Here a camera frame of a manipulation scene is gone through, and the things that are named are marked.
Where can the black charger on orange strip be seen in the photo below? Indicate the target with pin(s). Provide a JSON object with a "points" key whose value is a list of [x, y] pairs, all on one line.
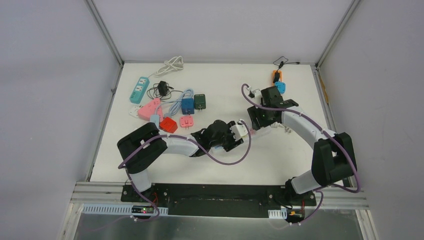
{"points": [[276, 78]]}

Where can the light blue power strip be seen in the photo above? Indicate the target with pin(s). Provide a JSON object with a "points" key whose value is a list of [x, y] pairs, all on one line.
{"points": [[155, 118]]}

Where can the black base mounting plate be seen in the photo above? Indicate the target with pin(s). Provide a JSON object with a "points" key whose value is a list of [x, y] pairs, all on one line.
{"points": [[211, 200]]}

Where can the pink square plug adapter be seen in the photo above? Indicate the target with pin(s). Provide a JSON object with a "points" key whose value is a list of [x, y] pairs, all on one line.
{"points": [[186, 121]]}

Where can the blue cube adapter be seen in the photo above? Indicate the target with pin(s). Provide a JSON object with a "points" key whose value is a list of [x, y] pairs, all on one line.
{"points": [[187, 106]]}

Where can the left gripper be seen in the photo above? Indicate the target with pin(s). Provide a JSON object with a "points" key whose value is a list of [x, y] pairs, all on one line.
{"points": [[230, 139]]}

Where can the red cube adapter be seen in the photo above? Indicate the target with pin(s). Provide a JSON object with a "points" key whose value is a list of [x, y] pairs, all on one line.
{"points": [[168, 125]]}

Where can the orange power strip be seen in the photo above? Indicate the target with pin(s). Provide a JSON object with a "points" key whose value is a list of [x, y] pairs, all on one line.
{"points": [[281, 76]]}

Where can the black power adapter with cable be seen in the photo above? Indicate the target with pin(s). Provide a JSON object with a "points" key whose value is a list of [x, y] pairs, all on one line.
{"points": [[161, 90]]}

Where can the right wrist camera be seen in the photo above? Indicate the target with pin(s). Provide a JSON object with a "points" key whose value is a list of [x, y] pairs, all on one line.
{"points": [[255, 94]]}

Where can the white long power strip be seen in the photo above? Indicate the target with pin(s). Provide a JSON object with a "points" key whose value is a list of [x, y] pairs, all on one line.
{"points": [[254, 135]]}

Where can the light blue square adapter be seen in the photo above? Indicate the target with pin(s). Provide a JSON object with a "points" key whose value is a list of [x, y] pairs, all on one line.
{"points": [[281, 86]]}

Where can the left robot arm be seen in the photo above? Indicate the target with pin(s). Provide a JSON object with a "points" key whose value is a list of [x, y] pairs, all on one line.
{"points": [[140, 148]]}

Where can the dark green cube adapter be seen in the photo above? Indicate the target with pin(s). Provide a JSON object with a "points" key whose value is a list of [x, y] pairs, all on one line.
{"points": [[199, 101]]}

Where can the teal power strip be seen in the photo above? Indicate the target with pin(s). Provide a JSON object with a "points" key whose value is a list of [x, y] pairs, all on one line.
{"points": [[139, 90]]}

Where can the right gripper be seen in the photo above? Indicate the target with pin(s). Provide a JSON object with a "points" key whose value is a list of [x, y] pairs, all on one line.
{"points": [[253, 113]]}

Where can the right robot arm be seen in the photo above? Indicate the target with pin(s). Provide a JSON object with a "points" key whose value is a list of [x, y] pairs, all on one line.
{"points": [[333, 156]]}

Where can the pink triangular power strip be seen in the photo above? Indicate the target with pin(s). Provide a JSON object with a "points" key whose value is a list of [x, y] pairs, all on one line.
{"points": [[151, 108]]}

